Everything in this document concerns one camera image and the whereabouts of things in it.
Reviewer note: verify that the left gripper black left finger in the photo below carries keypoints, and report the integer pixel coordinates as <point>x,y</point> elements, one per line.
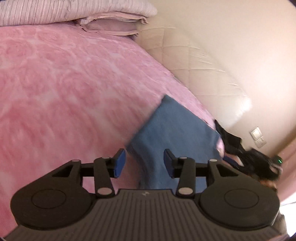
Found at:
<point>103,170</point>

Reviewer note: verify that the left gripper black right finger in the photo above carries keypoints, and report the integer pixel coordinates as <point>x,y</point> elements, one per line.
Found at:
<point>186,170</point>

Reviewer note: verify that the blue denim jeans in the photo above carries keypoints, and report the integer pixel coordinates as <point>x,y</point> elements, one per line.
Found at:
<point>173,127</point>

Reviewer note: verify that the black cloth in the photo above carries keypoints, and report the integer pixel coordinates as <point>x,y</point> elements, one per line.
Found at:
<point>231,142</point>

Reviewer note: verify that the cream quilted headboard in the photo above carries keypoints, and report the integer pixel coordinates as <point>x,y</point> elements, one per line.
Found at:
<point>216,89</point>

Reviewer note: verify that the pink floral plush blanket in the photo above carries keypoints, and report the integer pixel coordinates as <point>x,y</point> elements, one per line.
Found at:
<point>69,94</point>

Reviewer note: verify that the pale pink pillow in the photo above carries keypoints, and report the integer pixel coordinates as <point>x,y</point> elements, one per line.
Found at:
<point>113,23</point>

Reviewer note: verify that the striped lilac folded quilt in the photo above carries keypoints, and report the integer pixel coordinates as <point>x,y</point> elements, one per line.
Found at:
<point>14,13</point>

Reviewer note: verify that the white wall switch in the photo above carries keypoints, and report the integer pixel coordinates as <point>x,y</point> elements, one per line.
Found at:
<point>258,138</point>

